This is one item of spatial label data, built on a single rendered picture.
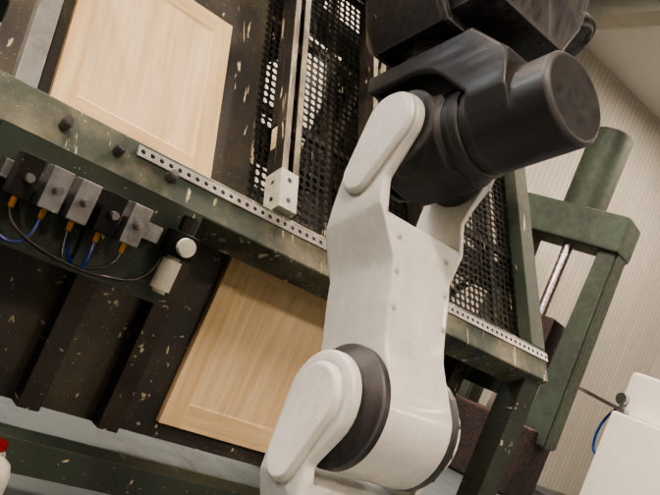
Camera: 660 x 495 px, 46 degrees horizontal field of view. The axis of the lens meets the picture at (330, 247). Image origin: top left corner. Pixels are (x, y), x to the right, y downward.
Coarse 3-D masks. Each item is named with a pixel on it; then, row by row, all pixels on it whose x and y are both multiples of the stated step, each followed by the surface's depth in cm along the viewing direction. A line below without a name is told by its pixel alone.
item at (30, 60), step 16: (48, 0) 181; (32, 16) 179; (48, 16) 180; (32, 32) 175; (48, 32) 178; (32, 48) 173; (48, 48) 176; (16, 64) 172; (32, 64) 172; (32, 80) 170
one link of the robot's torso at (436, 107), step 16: (432, 96) 97; (448, 96) 96; (432, 112) 94; (432, 128) 94; (416, 144) 94; (432, 144) 94; (448, 144) 93; (416, 160) 95; (432, 160) 95; (448, 160) 94; (400, 176) 98; (416, 176) 97; (432, 176) 96; (448, 176) 95; (464, 176) 95; (400, 192) 101; (416, 192) 100; (432, 192) 100; (448, 192) 99; (464, 192) 99
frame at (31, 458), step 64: (0, 256) 190; (192, 256) 212; (0, 320) 193; (64, 320) 195; (128, 320) 211; (192, 320) 222; (0, 384) 195; (64, 384) 204; (128, 384) 207; (448, 384) 274; (512, 384) 271; (64, 448) 183; (192, 448) 228; (512, 448) 270
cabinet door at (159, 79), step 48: (96, 0) 194; (144, 0) 207; (192, 0) 219; (96, 48) 189; (144, 48) 200; (192, 48) 213; (96, 96) 184; (144, 96) 194; (192, 96) 206; (192, 144) 200
